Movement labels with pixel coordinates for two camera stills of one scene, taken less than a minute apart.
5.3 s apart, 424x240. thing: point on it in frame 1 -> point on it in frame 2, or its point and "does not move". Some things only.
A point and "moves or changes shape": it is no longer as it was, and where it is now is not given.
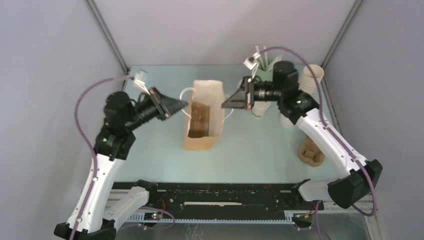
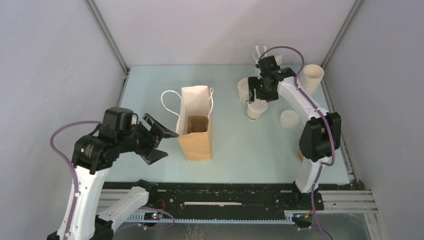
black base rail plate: (226, 201) does not move
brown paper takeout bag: (205, 120) moves or changes shape
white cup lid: (285, 121) does not move
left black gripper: (167, 106) -> (153, 141)
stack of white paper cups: (307, 84) does not move
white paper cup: (260, 107) -> (252, 115)
